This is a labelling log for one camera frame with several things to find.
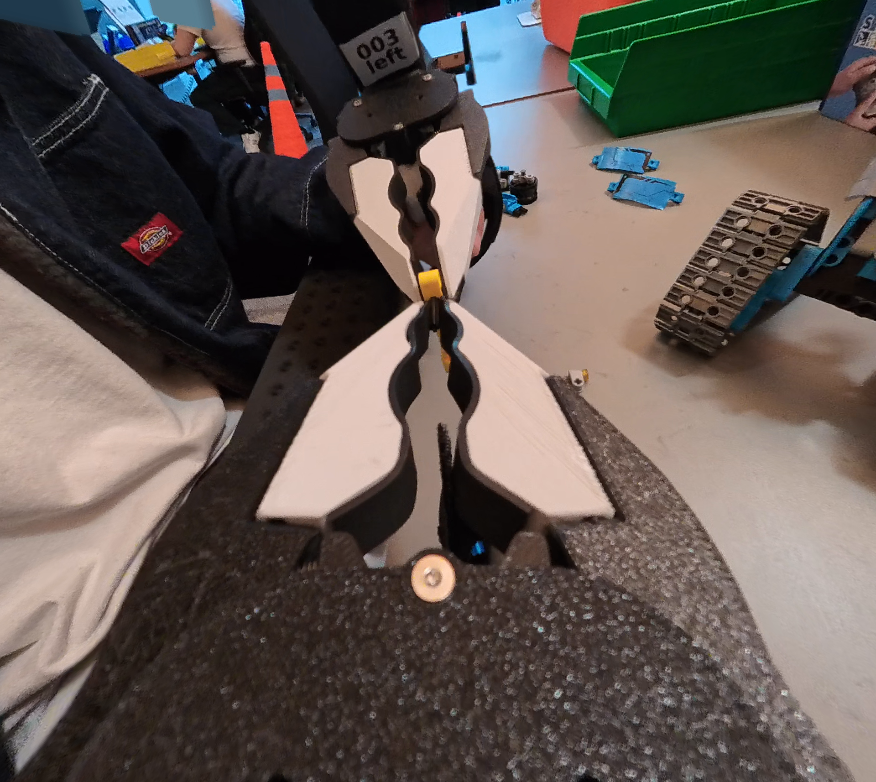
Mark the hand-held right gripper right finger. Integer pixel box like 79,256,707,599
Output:
441,303,617,523

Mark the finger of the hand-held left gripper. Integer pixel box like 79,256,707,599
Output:
418,128,484,305
349,157,425,304

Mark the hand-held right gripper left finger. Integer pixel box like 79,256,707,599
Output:
256,303,425,530

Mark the small grey connector piece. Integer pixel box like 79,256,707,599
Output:
415,266,454,372

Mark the blue tracked toy robot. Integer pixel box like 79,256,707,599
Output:
655,187,876,356

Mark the person's left forearm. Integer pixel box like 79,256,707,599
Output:
206,139,370,297

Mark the small blue brick piece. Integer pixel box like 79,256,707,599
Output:
496,167,539,218

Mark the orange cone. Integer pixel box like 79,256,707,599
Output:
258,41,313,160

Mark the black office chair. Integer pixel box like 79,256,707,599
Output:
219,0,357,133

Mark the small blue plate piece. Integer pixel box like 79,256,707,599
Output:
608,175,685,209
592,146,661,175

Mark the person's white shirt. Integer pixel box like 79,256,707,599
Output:
0,269,247,728

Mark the person's denim jacket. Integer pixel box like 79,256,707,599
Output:
0,23,357,393

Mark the green plastic bin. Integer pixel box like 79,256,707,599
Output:
568,0,873,137

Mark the dark toy kit box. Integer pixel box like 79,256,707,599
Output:
819,0,876,133

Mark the grey metal bracket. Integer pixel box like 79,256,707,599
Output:
418,20,477,85

